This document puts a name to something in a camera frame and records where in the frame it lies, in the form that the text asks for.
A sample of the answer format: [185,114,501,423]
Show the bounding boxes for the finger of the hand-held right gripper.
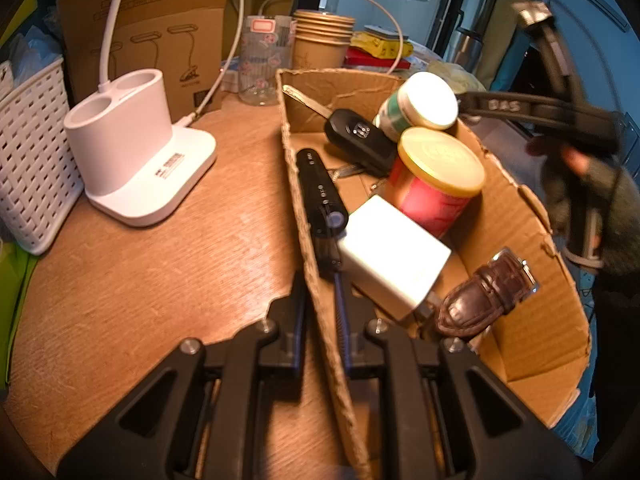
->
[512,0,588,106]

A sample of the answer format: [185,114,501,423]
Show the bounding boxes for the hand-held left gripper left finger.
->
[56,272,308,480]

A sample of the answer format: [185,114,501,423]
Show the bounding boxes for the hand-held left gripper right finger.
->
[334,272,583,480]

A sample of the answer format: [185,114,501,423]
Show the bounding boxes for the white charger plug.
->
[337,194,452,326]

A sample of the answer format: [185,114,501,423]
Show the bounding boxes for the white pill bottle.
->
[374,71,460,143]

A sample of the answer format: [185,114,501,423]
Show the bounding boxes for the black cylindrical flashlight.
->
[295,147,349,273]

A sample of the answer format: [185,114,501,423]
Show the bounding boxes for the brown leather wristwatch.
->
[435,247,541,338]

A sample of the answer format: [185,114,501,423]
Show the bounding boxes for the black car key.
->
[282,85,398,178]

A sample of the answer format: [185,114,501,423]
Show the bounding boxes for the brown cardboard box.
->
[276,67,593,480]

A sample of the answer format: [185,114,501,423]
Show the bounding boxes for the person's right hand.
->
[527,137,640,278]

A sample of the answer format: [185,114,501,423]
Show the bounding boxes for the yellow curtain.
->
[480,0,536,91]

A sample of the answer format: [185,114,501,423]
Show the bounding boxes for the yellowish tissue pack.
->
[425,60,486,93]

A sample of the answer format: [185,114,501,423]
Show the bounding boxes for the steel tumbler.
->
[445,27,485,68]

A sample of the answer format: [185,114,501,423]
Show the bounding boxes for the silver keys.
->
[327,162,391,196]

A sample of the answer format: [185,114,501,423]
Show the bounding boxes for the red book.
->
[344,46,416,68]

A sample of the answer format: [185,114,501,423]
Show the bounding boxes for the stack of paper cups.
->
[291,9,356,72]

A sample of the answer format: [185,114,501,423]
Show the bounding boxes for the white desk lamp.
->
[64,0,218,228]

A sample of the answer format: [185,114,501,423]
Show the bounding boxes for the blue printed blanket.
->
[550,240,601,461]

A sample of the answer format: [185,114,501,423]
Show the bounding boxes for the clear glass with stickers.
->
[239,15,296,107]

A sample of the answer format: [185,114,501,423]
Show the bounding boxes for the white woven plastic basket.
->
[0,55,83,256]

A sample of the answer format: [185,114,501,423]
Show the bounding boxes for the brown lamp packaging box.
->
[56,0,241,128]

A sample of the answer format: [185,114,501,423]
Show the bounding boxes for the blue plastic bag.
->
[10,25,63,86]

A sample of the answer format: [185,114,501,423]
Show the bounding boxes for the white looped charging cable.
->
[257,0,403,78]

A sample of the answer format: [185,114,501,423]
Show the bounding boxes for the white lamp power cable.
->
[172,0,246,128]

